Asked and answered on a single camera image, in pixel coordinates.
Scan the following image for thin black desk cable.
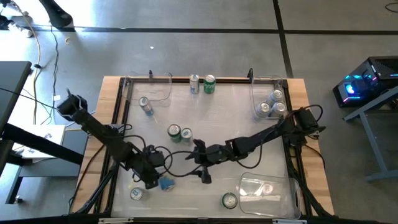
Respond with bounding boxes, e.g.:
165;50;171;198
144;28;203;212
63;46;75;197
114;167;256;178
0;86;63;110

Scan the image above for dark grey mat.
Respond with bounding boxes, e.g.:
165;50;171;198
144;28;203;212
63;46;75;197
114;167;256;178
18;129;90;178

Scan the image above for black lit computer tower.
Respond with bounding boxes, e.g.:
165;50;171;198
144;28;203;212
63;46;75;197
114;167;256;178
332;55;398;108

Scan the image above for black desk leg frame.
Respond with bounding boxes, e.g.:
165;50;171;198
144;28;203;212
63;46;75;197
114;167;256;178
0;123;85;205

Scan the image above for white paper sheets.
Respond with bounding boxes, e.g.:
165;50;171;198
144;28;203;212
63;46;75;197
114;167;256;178
11;124;67;159

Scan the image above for black chair base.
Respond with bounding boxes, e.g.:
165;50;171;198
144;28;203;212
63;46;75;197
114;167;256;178
39;0;75;29

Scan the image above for blue silver Red Bull can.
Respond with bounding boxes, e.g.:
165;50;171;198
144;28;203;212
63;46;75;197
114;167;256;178
138;95;155;117
188;73;201;95
129;187;150;202
180;127;193;144

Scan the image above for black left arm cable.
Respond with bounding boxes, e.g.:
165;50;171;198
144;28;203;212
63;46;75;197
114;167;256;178
118;123;203;178

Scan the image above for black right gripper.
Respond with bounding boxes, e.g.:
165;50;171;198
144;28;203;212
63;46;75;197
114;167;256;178
185;139;233;185

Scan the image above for green Sprite can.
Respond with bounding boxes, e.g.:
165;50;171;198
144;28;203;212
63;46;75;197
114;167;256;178
167;123;183;144
221;192;239;210
203;73;217;95

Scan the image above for Spindrift lemon can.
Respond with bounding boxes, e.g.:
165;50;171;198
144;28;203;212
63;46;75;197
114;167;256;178
158;175;175;192
256;101;272;118
271;101;287;118
269;88;284;103

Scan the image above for black looped floor cable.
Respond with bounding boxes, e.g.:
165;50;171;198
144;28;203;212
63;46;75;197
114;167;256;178
384;1;398;14

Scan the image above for black desk top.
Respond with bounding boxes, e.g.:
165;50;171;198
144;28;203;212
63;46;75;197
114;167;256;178
0;60;33;131

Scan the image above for grey metal desk frame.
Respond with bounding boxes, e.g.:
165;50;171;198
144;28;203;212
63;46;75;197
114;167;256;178
343;88;398;183

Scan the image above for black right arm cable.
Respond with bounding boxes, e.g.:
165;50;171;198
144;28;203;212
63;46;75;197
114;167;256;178
234;104;326;171

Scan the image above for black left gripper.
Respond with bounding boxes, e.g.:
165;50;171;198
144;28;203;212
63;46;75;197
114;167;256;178
132;156;162;191

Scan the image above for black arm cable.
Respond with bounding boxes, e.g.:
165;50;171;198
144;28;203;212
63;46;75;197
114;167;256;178
234;104;326;171
118;123;203;178

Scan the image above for person's foot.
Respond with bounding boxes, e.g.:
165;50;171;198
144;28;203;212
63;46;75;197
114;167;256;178
0;0;34;39

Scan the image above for clear plastic bin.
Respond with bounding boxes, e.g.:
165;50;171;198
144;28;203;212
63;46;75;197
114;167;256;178
121;71;174;108
238;172;302;220
250;74;289;122

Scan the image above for yellow floor cable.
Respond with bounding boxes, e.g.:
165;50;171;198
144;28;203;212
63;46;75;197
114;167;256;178
11;1;43;125

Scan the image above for black metal table frame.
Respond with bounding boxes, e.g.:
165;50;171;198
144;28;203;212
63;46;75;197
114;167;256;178
67;76;335;224

